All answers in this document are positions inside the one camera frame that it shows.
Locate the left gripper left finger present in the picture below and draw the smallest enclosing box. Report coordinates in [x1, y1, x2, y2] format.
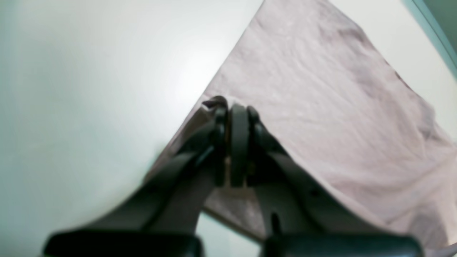
[44, 104, 240, 257]

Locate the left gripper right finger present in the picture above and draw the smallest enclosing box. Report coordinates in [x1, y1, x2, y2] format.
[240, 107, 425, 257]

